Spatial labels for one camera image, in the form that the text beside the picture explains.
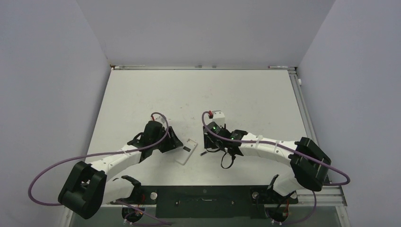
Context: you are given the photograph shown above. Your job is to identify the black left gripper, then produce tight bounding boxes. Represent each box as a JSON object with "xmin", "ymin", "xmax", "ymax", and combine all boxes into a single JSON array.
[{"xmin": 151, "ymin": 127, "xmax": 182, "ymax": 153}]

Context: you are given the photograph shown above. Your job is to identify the white remote control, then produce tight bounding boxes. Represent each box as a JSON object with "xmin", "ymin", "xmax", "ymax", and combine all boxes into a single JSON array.
[{"xmin": 174, "ymin": 139, "xmax": 198, "ymax": 166}]

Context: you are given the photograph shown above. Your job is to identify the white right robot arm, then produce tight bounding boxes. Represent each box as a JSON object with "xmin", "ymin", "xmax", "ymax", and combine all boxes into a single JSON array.
[{"xmin": 203, "ymin": 122, "xmax": 331, "ymax": 202}]

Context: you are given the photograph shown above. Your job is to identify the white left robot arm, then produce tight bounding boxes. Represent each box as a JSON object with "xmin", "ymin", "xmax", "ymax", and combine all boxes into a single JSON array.
[{"xmin": 58, "ymin": 121, "xmax": 183, "ymax": 219}]

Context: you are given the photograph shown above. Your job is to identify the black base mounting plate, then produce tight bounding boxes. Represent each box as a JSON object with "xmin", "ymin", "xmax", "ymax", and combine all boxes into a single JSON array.
[{"xmin": 123, "ymin": 185, "xmax": 298, "ymax": 219}]

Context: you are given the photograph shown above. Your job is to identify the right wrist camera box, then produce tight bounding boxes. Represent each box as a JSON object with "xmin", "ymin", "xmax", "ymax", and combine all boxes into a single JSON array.
[{"xmin": 208, "ymin": 110, "xmax": 225, "ymax": 128}]

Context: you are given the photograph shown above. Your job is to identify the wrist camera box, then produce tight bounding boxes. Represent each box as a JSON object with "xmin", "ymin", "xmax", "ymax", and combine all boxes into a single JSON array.
[
  {"xmin": 208, "ymin": 110, "xmax": 225, "ymax": 128},
  {"xmin": 154, "ymin": 115, "xmax": 166, "ymax": 124}
]

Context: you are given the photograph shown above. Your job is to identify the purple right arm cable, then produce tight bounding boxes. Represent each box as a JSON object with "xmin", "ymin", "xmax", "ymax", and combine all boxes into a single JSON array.
[{"xmin": 201, "ymin": 111, "xmax": 351, "ymax": 186}]

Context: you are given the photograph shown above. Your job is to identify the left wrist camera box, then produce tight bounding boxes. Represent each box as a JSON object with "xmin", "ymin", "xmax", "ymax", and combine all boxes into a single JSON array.
[{"xmin": 154, "ymin": 115, "xmax": 166, "ymax": 124}]

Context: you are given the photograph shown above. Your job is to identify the aluminium rail back edge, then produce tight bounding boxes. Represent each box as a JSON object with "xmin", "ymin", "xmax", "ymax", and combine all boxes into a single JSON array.
[{"xmin": 111, "ymin": 65, "xmax": 296, "ymax": 71}]

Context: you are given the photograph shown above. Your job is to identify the aluminium rail edge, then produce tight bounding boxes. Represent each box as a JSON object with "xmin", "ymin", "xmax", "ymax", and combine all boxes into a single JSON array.
[
  {"xmin": 288, "ymin": 70, "xmax": 320, "ymax": 146},
  {"xmin": 111, "ymin": 65, "xmax": 296, "ymax": 71}
]

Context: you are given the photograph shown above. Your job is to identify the aluminium rail right edge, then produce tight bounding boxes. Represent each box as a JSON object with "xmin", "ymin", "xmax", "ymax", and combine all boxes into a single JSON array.
[{"xmin": 288, "ymin": 70, "xmax": 320, "ymax": 146}]

